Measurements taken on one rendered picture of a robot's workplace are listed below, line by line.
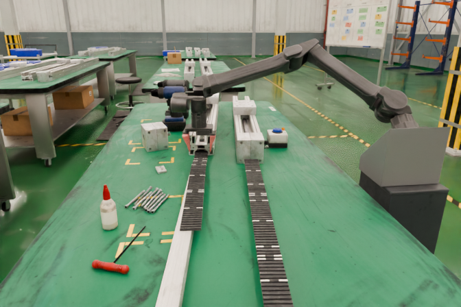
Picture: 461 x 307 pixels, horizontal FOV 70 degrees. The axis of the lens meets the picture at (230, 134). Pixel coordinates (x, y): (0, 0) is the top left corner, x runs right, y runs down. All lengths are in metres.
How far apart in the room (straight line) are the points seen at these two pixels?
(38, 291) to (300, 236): 0.57
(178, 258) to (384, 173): 0.71
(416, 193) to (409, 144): 0.16
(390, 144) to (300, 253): 0.49
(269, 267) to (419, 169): 0.68
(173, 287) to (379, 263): 0.44
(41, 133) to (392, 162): 3.00
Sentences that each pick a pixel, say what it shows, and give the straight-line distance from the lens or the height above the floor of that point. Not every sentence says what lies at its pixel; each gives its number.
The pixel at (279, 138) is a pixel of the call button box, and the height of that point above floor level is 0.83.
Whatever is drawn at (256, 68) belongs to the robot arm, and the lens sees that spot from 1.25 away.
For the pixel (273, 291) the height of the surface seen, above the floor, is 0.81.
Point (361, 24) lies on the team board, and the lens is 6.93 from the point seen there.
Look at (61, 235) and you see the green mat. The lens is 0.93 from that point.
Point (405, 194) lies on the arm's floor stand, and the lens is 1.18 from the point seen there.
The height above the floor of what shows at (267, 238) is 0.81.
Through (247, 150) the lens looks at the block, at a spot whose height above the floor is 0.83.
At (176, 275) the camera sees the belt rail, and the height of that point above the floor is 0.81.
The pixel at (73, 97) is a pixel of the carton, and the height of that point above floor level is 0.38.
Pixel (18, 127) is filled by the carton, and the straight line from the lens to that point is 3.95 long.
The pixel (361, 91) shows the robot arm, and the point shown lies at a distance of 1.26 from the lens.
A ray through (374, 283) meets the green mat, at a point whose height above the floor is 0.78.
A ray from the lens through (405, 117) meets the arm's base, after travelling 1.23.
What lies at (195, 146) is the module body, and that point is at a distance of 1.31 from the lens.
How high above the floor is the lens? 1.26
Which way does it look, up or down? 18 degrees down
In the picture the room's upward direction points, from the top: straight up
